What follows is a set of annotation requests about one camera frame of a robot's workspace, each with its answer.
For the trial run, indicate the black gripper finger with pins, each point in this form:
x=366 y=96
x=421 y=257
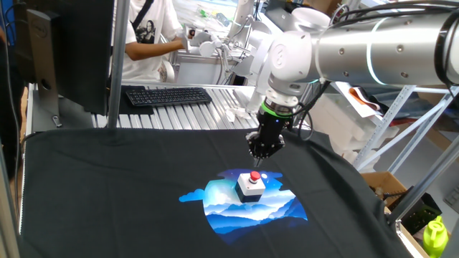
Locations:
x=255 y=148
x=274 y=147

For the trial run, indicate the black computer keyboard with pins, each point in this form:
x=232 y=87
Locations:
x=166 y=96

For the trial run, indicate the grey diagonal aluminium strut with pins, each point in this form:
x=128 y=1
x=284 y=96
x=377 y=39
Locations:
x=423 y=182

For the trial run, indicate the lime green bottle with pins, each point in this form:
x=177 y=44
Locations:
x=435 y=240

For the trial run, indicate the grey keypad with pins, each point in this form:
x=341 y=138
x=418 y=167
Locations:
x=452 y=199

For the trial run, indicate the black computer monitor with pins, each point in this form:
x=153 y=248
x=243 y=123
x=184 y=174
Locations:
x=82 y=53

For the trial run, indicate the silver monitor stand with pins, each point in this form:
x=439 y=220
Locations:
x=41 y=53

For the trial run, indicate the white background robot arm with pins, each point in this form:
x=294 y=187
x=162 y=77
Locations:
x=259 y=71

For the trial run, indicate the grey push button box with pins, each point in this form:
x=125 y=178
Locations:
x=247 y=191

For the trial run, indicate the grey aluminium frame post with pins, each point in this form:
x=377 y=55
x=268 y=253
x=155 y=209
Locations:
x=5 y=215

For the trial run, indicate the red round push button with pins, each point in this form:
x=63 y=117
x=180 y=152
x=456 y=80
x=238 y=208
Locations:
x=255 y=175

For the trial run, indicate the white and orange paper sheets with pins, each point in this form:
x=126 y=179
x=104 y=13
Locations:
x=358 y=104

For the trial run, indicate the black t-shirt with landscape print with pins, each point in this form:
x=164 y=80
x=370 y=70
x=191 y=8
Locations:
x=107 y=197

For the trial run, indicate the white handheld device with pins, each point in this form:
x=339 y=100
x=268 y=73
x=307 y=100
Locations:
x=209 y=44

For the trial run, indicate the grey vertical metal post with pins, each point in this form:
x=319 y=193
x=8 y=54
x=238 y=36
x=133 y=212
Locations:
x=118 y=71

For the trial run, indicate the person in blue shirt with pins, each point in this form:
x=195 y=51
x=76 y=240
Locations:
x=9 y=107

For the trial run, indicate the black plastic crate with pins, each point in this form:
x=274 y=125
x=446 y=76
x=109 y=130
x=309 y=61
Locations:
x=419 y=215

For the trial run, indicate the silver and white robot arm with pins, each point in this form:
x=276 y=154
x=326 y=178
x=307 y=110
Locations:
x=358 y=53

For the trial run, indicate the black desk mat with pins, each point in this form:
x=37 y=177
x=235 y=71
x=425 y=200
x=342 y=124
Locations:
x=132 y=109

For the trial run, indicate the person in white t-shirt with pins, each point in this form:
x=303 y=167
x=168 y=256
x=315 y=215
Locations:
x=143 y=68

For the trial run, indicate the grey flat case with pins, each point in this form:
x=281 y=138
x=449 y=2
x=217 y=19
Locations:
x=279 y=16

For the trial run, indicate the white metal shelf frame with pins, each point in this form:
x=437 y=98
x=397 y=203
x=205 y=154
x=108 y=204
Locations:
x=385 y=122

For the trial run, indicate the crumpled white tissue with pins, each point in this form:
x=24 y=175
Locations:
x=236 y=114

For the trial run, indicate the grey background cabinet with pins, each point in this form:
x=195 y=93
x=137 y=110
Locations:
x=201 y=71

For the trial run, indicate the white foam blocks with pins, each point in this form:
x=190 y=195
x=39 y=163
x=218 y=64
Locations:
x=340 y=125

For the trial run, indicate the brown cardboard box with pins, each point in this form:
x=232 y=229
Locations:
x=387 y=182

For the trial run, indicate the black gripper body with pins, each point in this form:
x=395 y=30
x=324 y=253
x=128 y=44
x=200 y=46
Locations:
x=273 y=127

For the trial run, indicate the bare person forearm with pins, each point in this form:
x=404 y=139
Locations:
x=154 y=50

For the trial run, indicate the small metal clip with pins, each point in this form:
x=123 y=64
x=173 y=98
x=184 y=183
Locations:
x=56 y=121

